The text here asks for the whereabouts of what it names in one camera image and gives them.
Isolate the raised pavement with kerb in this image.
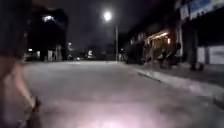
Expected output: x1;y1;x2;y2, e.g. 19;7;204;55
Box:
128;61;224;108

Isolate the grey asphalt road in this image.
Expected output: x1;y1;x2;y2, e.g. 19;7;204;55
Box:
0;60;224;128

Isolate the building with lit shopfronts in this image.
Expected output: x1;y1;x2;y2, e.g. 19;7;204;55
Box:
123;0;224;66

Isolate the street lamp pole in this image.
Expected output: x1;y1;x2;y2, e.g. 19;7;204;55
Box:
103;11;120;62

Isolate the dark building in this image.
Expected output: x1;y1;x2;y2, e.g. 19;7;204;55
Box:
24;8;70;62

